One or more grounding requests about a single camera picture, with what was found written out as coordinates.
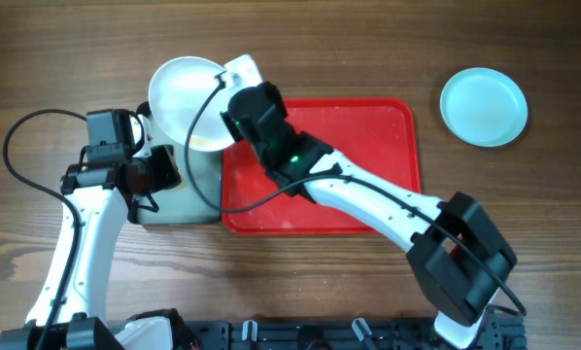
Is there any white plate with stain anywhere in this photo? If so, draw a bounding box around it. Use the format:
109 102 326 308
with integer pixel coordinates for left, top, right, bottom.
149 56 234 152

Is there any light blue plate bottom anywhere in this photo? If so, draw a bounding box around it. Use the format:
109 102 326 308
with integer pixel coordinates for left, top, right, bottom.
439 67 529 148

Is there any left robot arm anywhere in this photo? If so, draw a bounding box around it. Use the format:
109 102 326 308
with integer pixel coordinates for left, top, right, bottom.
0 145 188 349

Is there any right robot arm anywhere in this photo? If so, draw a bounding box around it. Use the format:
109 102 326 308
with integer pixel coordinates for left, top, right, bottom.
222 82 517 349

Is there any black water tray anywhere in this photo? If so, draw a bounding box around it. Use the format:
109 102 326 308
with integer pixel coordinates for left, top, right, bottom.
134 100 223 227

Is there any red plastic tray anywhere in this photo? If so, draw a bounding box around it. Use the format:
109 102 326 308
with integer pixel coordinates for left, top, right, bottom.
222 98 421 236

